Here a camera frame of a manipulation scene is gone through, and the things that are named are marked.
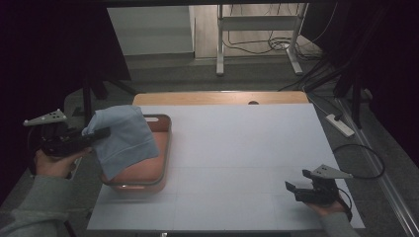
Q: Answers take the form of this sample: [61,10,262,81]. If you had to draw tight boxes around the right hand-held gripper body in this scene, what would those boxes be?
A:
[293,164,354,206]

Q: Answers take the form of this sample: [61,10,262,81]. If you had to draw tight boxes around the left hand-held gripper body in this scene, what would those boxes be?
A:
[23,109,94,158]

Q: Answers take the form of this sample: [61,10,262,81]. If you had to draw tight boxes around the light blue knit garment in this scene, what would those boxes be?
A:
[81,105,160,182]

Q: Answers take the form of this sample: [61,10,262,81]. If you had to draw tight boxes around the pink tray with grey rim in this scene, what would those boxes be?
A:
[99,114,173,195]

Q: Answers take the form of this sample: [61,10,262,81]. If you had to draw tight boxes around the person's right hand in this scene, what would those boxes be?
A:
[303,197,348,218]

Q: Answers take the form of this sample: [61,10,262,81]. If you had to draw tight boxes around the person's left hand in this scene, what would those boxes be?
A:
[34,147,93,179]

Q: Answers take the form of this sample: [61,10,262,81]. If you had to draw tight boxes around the white power strip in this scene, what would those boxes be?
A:
[325,113,356,138]

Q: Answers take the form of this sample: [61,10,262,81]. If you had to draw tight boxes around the white gridded table sheet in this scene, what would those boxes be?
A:
[86,103,366,231]

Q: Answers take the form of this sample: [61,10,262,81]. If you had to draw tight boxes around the black tripod stand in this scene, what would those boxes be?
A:
[279,57,367,130]

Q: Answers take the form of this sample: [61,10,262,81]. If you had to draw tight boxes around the white cabinet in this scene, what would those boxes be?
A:
[107,5,196,57]

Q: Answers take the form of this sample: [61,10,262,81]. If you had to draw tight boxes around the black looped cable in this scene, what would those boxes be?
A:
[332,143,386,181]

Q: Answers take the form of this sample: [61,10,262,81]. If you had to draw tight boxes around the black floor cables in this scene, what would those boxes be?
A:
[222,30,319,57]

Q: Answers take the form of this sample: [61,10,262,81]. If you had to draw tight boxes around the white metal desk frame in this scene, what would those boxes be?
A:
[214,3,310,77]

